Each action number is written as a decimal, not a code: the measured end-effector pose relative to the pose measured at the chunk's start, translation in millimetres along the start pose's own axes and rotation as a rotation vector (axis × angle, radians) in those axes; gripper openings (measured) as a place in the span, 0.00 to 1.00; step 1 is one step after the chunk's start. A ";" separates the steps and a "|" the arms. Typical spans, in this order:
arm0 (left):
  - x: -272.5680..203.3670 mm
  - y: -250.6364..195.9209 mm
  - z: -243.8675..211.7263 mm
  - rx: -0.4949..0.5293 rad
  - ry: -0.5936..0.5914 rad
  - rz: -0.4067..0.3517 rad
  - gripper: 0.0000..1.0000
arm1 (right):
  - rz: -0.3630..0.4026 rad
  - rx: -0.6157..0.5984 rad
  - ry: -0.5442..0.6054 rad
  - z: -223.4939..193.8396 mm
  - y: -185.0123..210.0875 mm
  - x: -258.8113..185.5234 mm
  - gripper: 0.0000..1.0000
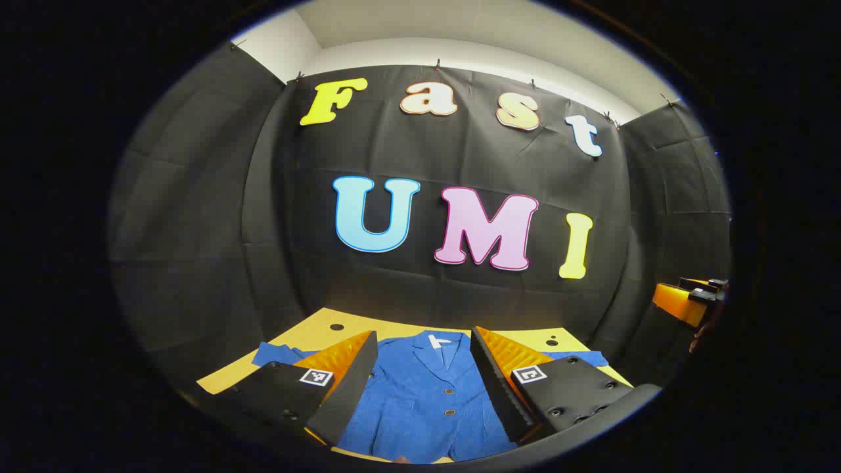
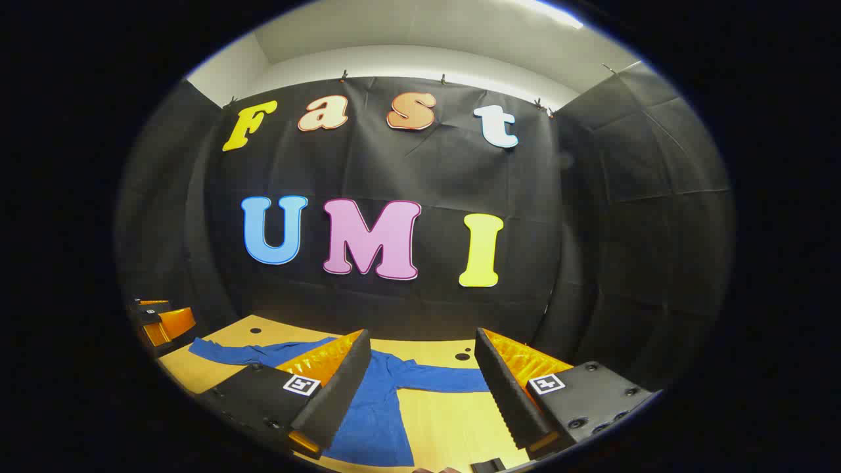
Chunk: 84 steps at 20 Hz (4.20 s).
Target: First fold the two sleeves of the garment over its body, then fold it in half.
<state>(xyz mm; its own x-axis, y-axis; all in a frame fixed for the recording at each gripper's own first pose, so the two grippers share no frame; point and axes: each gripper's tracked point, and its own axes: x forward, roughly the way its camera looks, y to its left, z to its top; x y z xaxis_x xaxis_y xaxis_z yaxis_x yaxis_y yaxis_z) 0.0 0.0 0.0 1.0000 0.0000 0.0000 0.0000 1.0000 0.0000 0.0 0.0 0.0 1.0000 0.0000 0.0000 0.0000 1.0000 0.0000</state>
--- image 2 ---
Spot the blue button shirt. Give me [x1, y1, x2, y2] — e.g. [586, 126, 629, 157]
[189, 337, 492, 468]

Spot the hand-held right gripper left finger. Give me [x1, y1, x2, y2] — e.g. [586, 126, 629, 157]
[196, 328, 373, 461]

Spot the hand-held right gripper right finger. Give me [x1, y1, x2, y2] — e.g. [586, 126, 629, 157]
[473, 327, 661, 461]

